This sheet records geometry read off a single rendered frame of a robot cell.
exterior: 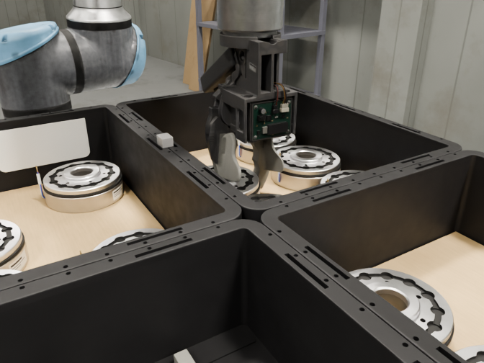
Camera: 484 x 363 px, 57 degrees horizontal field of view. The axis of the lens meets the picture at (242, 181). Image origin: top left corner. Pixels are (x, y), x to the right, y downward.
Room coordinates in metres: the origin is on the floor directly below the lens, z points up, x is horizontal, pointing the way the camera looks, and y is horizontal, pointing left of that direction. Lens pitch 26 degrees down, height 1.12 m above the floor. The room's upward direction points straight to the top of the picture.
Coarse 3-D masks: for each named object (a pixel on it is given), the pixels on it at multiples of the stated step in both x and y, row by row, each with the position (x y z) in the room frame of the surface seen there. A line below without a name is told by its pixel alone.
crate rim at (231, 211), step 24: (0, 120) 0.58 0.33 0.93; (24, 120) 0.59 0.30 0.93; (120, 120) 0.59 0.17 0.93; (192, 168) 0.42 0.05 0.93; (216, 192) 0.37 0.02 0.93; (216, 216) 0.32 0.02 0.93; (240, 216) 0.33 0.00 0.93; (144, 240) 0.29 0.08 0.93; (48, 264) 0.26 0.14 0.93; (72, 264) 0.26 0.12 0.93; (0, 288) 0.23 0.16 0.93
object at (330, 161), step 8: (280, 152) 0.64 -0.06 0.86; (288, 152) 0.64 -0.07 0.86; (320, 152) 0.64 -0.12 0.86; (328, 152) 0.64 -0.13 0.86; (288, 160) 0.61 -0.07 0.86; (328, 160) 0.61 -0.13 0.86; (336, 160) 0.61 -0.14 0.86; (288, 168) 0.58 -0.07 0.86; (296, 168) 0.58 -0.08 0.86; (304, 168) 0.58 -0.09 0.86; (312, 168) 0.58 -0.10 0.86; (320, 168) 0.59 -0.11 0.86; (328, 168) 0.58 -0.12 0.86; (336, 168) 0.59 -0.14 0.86
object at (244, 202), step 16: (176, 96) 0.71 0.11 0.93; (192, 96) 0.72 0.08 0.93; (304, 96) 0.72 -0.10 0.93; (128, 112) 0.62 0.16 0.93; (352, 112) 0.63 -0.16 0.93; (144, 128) 0.55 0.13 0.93; (400, 128) 0.55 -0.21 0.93; (176, 144) 0.49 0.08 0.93; (448, 144) 0.49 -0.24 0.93; (192, 160) 0.44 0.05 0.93; (416, 160) 0.44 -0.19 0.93; (208, 176) 0.40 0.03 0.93; (352, 176) 0.40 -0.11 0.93; (368, 176) 0.40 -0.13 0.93; (224, 192) 0.37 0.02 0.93; (240, 192) 0.37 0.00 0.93; (304, 192) 0.37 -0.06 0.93; (320, 192) 0.37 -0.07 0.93; (256, 208) 0.34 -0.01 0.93
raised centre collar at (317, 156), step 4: (304, 148) 0.64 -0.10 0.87; (292, 152) 0.62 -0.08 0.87; (296, 152) 0.62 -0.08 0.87; (300, 152) 0.63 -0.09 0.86; (304, 152) 0.63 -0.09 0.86; (308, 152) 0.63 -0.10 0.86; (312, 152) 0.63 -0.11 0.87; (316, 152) 0.62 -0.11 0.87; (292, 156) 0.61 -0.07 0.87; (296, 156) 0.61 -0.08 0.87; (316, 156) 0.61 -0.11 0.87; (320, 156) 0.61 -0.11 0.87; (292, 160) 0.60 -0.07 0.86; (296, 160) 0.60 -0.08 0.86; (300, 160) 0.60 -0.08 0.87; (304, 160) 0.59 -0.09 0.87; (308, 160) 0.59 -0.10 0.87; (312, 160) 0.59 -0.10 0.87; (316, 160) 0.60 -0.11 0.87; (320, 160) 0.60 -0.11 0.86
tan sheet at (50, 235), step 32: (0, 192) 0.56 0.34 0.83; (32, 192) 0.56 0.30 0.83; (128, 192) 0.56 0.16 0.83; (32, 224) 0.48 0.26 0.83; (64, 224) 0.48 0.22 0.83; (96, 224) 0.48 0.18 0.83; (128, 224) 0.48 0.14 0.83; (160, 224) 0.48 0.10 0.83; (32, 256) 0.41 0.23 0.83; (64, 256) 0.41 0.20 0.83
